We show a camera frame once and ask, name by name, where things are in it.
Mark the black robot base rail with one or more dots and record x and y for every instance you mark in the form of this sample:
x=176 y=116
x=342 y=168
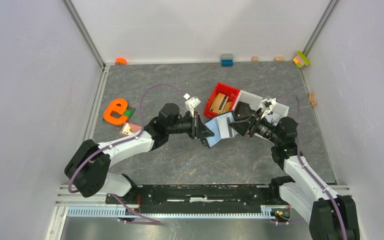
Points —
x=203 y=198

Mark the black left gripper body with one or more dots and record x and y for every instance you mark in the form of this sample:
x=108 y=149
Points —
x=189 y=125

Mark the green pink lego stack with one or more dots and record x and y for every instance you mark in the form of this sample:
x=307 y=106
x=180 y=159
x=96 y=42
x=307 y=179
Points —
x=301 y=60

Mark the pink wooden block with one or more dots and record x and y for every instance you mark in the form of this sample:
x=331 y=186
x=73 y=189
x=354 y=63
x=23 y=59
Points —
x=129 y=129

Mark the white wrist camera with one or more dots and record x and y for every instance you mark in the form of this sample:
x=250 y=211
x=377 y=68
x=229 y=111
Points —
x=191 y=102
x=267 y=106

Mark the white plastic bin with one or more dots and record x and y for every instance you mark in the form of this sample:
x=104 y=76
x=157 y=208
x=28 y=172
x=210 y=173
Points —
x=246 y=103
x=278 y=112

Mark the orange letter toy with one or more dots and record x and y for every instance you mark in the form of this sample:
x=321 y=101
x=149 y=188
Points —
x=114 y=113

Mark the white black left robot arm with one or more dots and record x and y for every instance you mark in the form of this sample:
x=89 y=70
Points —
x=88 y=169

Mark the orange round toy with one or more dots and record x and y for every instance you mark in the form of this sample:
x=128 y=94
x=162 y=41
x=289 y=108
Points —
x=120 y=61

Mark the red plastic bin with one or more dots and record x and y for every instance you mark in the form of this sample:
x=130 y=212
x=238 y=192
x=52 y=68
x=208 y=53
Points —
x=223 y=88

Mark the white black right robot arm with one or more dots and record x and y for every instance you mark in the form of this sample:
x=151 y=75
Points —
x=329 y=215

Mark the stack of gold credit cards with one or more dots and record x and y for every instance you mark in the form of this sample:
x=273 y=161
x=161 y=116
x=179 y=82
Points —
x=220 y=104

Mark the small tan wooden block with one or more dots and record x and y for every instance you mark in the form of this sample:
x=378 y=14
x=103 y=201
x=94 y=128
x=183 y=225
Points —
x=254 y=59

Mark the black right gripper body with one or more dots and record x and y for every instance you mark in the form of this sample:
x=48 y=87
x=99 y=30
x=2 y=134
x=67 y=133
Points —
x=265 y=129

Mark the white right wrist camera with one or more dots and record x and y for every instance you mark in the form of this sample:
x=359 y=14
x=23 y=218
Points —
x=267 y=106

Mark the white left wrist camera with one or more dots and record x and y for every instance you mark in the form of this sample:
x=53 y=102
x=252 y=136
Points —
x=191 y=102

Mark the blue grey lego block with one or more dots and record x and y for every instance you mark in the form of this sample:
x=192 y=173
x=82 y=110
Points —
x=226 y=59

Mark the green lego brick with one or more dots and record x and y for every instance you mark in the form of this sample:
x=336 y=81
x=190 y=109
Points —
x=129 y=112

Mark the curved wooden arch block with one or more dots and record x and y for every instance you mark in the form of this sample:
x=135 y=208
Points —
x=311 y=99

